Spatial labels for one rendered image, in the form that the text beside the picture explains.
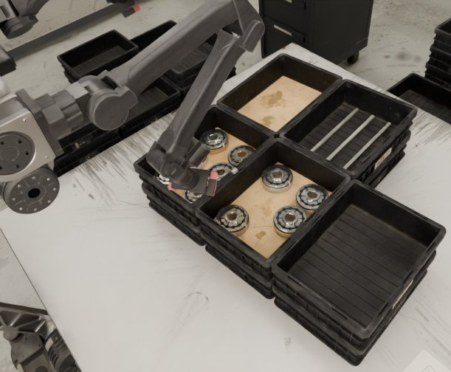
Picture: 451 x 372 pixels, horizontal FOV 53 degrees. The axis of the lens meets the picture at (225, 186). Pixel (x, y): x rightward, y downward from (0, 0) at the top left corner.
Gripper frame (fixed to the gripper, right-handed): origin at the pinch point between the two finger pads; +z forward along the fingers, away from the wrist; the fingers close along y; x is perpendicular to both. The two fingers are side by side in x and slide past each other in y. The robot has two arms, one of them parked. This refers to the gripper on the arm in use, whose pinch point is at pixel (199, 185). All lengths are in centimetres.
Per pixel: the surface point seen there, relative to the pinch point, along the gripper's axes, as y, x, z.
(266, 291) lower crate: -22.5, 27.6, 12.9
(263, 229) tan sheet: -19.0, 9.4, 12.3
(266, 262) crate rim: -24.3, 19.1, -4.7
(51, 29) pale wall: 222, -144, 175
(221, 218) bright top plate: -5.6, 8.0, 9.3
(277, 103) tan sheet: -11, -43, 42
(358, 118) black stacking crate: -42, -39, 42
